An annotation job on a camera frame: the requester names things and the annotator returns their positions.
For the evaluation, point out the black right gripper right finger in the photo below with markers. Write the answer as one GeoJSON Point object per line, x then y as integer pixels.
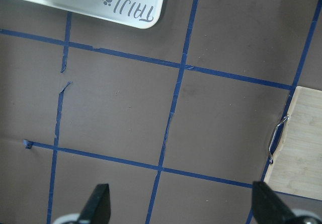
{"type": "Point", "coordinates": [267, 207]}

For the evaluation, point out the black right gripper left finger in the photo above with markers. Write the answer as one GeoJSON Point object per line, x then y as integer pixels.
{"type": "Point", "coordinates": [98, 207]}

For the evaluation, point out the wooden cutting board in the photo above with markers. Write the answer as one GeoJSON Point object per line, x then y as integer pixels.
{"type": "Point", "coordinates": [295, 165]}

